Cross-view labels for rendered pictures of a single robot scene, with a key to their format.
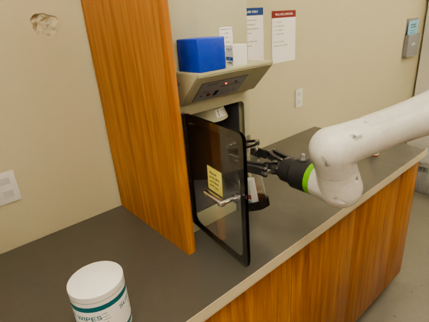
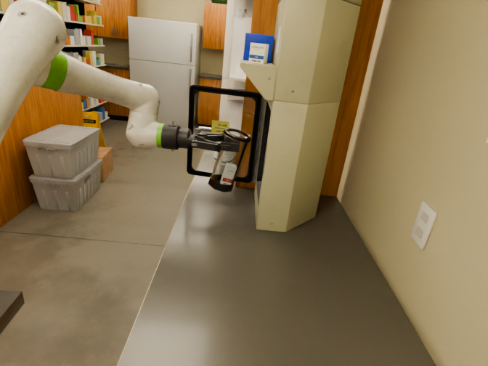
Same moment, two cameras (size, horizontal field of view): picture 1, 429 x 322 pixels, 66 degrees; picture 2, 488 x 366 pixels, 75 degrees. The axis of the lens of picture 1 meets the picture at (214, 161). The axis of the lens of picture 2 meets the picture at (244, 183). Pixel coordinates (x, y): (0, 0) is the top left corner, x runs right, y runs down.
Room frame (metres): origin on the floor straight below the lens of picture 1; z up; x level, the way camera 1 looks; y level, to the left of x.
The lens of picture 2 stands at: (1.79, -1.00, 1.56)
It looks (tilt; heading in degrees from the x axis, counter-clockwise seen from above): 23 degrees down; 127
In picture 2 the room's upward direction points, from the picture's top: 6 degrees clockwise
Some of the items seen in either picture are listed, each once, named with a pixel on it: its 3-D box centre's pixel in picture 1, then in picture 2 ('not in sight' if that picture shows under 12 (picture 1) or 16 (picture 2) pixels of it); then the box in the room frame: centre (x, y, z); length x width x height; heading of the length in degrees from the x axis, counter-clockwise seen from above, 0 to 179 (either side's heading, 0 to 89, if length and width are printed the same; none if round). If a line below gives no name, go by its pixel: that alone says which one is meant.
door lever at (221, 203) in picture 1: (219, 196); not in sight; (0.80, -0.01, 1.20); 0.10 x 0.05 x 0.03; 31
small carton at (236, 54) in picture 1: (236, 53); (258, 53); (1.10, -0.09, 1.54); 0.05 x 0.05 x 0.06; 23
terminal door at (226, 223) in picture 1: (214, 187); (222, 136); (0.88, 0.01, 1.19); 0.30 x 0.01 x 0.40; 31
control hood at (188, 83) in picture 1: (226, 82); (255, 77); (1.07, -0.06, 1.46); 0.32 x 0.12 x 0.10; 129
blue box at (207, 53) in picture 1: (201, 53); (258, 48); (1.01, 0.01, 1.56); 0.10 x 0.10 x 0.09; 39
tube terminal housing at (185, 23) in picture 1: (195, 115); (300, 120); (1.21, 0.06, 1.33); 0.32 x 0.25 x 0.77; 129
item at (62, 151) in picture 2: not in sight; (67, 150); (-1.23, 0.21, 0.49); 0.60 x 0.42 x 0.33; 129
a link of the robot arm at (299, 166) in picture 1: (303, 173); (172, 136); (0.86, -0.25, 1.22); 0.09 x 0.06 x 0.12; 128
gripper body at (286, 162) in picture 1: (283, 167); (192, 139); (0.92, -0.21, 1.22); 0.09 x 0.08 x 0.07; 38
